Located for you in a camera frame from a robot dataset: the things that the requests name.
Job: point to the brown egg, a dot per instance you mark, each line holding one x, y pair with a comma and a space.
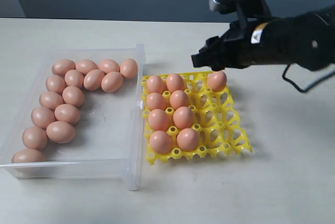
158, 120
60, 132
93, 79
50, 100
109, 65
42, 117
74, 78
62, 66
156, 101
217, 81
73, 95
84, 66
174, 82
35, 138
112, 82
187, 139
155, 84
28, 156
183, 118
161, 142
179, 99
55, 83
129, 68
67, 113

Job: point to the yellow plastic egg tray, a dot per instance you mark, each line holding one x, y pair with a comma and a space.
216, 120

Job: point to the clear plastic bin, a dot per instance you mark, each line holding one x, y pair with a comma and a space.
108, 135

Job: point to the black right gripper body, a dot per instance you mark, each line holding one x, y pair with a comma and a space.
224, 50

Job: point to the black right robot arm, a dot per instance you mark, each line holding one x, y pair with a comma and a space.
306, 40

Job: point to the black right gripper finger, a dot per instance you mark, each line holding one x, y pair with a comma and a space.
207, 57

